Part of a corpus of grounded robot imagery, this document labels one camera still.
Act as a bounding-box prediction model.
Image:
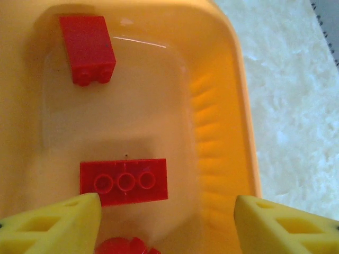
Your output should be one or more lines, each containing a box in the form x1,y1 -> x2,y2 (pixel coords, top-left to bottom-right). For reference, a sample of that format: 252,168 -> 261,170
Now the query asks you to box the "orange plastic container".
0,0 -> 263,254

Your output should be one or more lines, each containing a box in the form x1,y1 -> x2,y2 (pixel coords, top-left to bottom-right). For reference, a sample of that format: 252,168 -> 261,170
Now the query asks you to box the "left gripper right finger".
234,194 -> 339,254

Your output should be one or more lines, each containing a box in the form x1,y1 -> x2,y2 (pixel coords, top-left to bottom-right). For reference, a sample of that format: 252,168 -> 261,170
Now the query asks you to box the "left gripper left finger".
0,192 -> 103,254

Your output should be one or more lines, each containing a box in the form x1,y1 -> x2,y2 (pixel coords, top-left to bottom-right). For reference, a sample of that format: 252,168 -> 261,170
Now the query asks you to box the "red lego brick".
79,158 -> 170,207
95,236 -> 161,254
58,15 -> 117,87

